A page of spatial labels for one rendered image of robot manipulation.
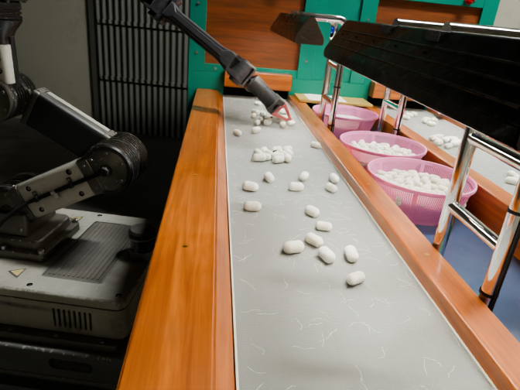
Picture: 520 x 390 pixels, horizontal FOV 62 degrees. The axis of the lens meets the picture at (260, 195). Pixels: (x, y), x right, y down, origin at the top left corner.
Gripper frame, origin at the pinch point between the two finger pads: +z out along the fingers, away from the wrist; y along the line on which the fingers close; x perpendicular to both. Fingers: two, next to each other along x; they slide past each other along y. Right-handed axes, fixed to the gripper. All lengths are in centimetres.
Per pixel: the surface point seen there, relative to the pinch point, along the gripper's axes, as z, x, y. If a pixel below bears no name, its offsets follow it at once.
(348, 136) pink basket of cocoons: 13.1, -11.0, -18.5
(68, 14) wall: -124, 82, 249
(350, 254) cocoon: -3, 4, -94
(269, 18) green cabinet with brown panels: -25, -22, 48
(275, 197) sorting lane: -9, 11, -68
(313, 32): -21.9, -22.2, -31.8
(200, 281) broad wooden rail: -22, 19, -104
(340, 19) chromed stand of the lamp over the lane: -15.0, -33.3, -10.7
